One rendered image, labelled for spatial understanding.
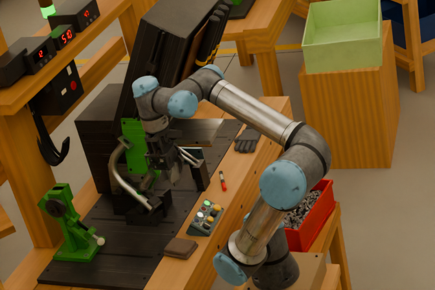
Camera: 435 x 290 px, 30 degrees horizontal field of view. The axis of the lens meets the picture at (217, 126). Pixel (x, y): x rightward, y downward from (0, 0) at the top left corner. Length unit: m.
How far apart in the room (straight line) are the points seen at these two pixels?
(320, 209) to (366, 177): 1.73
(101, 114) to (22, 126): 0.34
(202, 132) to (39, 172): 0.61
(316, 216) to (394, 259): 1.20
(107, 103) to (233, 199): 0.62
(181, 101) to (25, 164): 0.91
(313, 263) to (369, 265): 1.43
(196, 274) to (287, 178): 0.83
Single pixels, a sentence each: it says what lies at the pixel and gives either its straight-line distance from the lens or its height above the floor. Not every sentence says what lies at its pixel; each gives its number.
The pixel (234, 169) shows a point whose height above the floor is 0.90.
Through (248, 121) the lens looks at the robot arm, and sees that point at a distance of 2.21.
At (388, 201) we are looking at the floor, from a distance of 4.42.
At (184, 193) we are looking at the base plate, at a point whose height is 0.90.
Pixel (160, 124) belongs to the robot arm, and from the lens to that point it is 2.30.
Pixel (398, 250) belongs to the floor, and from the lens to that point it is 4.09.
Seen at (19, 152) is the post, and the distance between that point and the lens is 2.89.
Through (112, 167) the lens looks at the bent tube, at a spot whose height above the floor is 1.11.
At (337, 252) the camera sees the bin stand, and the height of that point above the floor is 0.60.
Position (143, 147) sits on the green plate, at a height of 1.17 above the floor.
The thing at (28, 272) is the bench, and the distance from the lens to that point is 3.03.
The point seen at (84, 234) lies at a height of 0.99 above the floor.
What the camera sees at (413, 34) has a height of 0.41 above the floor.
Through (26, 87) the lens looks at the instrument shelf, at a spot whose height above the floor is 1.54.
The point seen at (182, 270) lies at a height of 0.90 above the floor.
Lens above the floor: 2.56
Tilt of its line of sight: 28 degrees down
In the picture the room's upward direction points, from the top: 13 degrees counter-clockwise
